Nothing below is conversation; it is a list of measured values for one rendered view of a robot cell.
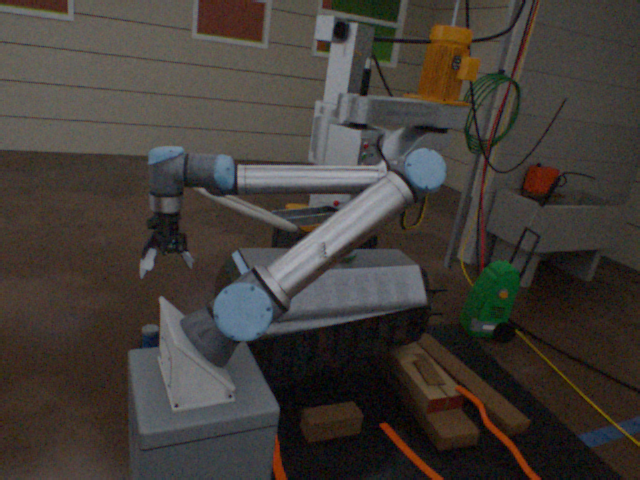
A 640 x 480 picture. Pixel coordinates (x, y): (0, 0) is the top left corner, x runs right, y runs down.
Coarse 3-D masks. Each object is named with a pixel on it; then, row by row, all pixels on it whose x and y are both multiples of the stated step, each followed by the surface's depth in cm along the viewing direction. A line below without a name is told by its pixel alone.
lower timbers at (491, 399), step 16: (432, 352) 325; (448, 352) 328; (384, 368) 306; (448, 368) 310; (464, 368) 312; (400, 384) 287; (464, 384) 296; (480, 384) 298; (496, 400) 284; (416, 416) 270; (432, 416) 261; (448, 416) 263; (464, 416) 265; (496, 416) 273; (512, 416) 272; (432, 432) 255; (448, 432) 251; (464, 432) 253; (512, 432) 267; (448, 448) 252
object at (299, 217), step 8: (304, 208) 246; (312, 208) 250; (320, 208) 254; (328, 208) 258; (280, 216) 236; (288, 216) 240; (296, 216) 244; (304, 216) 232; (312, 216) 235; (320, 216) 239; (328, 216) 243; (296, 224) 230; (304, 224) 233; (312, 224) 237
